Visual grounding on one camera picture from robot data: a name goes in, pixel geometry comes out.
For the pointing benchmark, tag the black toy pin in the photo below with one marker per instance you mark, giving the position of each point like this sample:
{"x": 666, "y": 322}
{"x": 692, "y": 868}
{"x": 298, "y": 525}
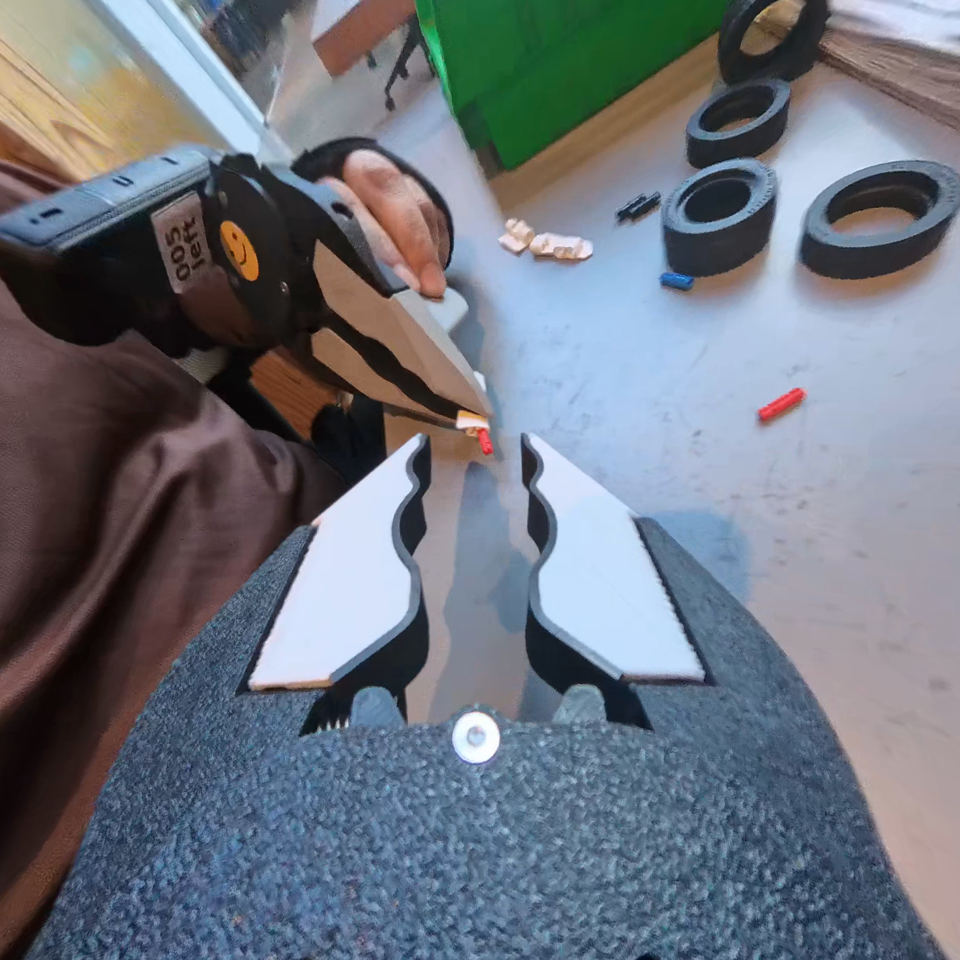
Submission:
{"x": 646, "y": 202}
{"x": 628, "y": 211}

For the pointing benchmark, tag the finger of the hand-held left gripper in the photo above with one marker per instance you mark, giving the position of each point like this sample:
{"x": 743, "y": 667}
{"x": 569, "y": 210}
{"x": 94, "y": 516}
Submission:
{"x": 360, "y": 371}
{"x": 390, "y": 322}

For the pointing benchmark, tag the blue toy pin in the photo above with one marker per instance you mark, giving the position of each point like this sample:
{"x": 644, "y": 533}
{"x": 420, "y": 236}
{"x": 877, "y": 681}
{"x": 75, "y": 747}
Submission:
{"x": 676, "y": 280}

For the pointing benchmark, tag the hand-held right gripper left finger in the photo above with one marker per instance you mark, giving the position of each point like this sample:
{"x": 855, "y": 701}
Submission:
{"x": 337, "y": 592}

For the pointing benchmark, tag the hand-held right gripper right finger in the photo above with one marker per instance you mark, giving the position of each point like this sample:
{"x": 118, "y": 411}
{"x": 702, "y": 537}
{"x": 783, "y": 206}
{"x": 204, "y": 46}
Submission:
{"x": 607, "y": 600}

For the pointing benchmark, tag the wooden beam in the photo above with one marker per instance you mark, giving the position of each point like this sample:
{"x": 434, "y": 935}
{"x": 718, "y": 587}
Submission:
{"x": 45, "y": 112}

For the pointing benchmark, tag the green plastic bin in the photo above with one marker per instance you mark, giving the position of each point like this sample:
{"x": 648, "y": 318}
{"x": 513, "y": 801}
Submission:
{"x": 562, "y": 75}

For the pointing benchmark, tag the red toy pin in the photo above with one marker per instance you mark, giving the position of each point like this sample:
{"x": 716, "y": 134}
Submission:
{"x": 781, "y": 403}
{"x": 486, "y": 441}

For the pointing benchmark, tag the white toy brick piece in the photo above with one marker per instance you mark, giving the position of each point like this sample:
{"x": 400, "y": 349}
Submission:
{"x": 516, "y": 236}
{"x": 471, "y": 421}
{"x": 562, "y": 247}

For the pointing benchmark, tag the grey desk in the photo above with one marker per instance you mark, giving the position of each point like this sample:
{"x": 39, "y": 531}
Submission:
{"x": 675, "y": 360}

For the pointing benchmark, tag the person's left hand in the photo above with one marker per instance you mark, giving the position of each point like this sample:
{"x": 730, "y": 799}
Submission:
{"x": 397, "y": 225}

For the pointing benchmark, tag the black rubber toy tire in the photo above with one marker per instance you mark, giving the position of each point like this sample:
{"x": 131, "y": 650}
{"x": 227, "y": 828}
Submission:
{"x": 825, "y": 255}
{"x": 795, "y": 60}
{"x": 705, "y": 146}
{"x": 690, "y": 247}

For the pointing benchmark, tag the open instruction book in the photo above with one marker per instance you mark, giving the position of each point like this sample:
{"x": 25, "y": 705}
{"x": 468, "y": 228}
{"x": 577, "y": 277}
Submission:
{"x": 900, "y": 67}

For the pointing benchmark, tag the glass window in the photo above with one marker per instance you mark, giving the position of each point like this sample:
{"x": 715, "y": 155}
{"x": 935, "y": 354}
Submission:
{"x": 112, "y": 60}

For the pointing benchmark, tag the tan wooden board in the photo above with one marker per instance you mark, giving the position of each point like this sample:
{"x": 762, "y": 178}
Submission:
{"x": 600, "y": 165}

